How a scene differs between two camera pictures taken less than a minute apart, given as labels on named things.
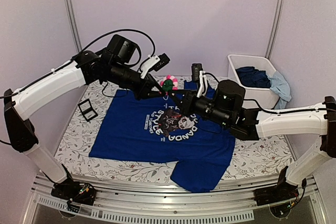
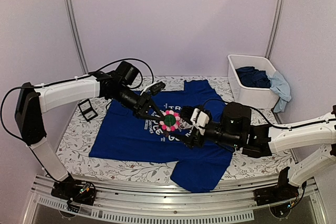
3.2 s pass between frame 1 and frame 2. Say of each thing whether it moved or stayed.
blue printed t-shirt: stayed
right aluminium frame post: stayed
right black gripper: moved
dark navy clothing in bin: stayed
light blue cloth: stayed
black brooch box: stayed
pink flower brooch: moved
